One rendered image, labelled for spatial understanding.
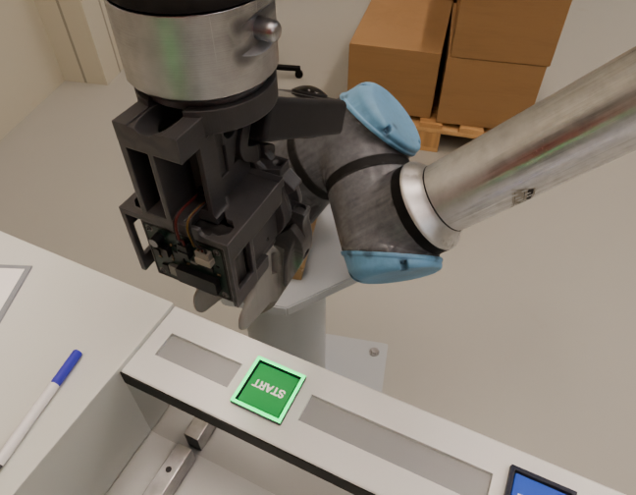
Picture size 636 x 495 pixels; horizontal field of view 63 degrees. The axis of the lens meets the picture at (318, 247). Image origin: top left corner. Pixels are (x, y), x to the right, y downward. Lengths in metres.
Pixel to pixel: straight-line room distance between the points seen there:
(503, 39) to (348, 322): 1.24
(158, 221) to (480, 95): 2.14
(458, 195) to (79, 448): 0.46
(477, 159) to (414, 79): 1.81
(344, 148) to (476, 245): 1.46
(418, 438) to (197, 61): 0.40
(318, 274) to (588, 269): 1.47
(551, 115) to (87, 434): 0.55
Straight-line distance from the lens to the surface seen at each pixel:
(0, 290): 0.70
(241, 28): 0.24
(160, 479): 0.64
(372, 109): 0.66
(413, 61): 2.33
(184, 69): 0.24
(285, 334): 0.96
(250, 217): 0.28
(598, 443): 1.74
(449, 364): 1.72
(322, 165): 0.69
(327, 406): 0.54
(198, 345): 0.58
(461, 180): 0.58
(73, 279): 0.68
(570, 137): 0.54
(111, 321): 0.62
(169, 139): 0.24
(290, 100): 0.31
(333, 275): 0.81
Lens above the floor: 1.43
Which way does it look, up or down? 46 degrees down
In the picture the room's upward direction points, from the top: straight up
